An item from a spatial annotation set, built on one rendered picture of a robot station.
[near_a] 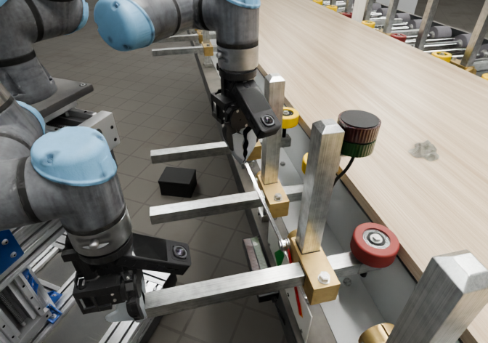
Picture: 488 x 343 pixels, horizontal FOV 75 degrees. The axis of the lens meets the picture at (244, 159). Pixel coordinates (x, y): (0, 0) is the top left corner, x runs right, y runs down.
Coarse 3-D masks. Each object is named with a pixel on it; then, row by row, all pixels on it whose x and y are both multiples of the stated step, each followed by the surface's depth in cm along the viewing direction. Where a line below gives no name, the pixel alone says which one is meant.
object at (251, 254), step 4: (244, 240) 83; (248, 240) 83; (248, 244) 82; (248, 248) 81; (252, 248) 81; (248, 252) 80; (252, 252) 80; (248, 256) 79; (252, 256) 79; (252, 260) 78; (256, 260) 78; (252, 264) 77; (256, 264) 77; (252, 268) 76; (256, 268) 76
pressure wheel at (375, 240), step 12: (360, 228) 59; (372, 228) 60; (384, 228) 59; (360, 240) 57; (372, 240) 57; (384, 240) 58; (396, 240) 57; (360, 252) 56; (372, 252) 55; (384, 252) 55; (396, 252) 55; (372, 264) 56; (384, 264) 56
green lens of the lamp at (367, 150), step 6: (342, 144) 47; (348, 144) 46; (354, 144) 45; (366, 144) 45; (372, 144) 46; (342, 150) 47; (348, 150) 46; (354, 150) 46; (360, 150) 46; (366, 150) 46; (372, 150) 47; (354, 156) 46; (360, 156) 46; (366, 156) 47
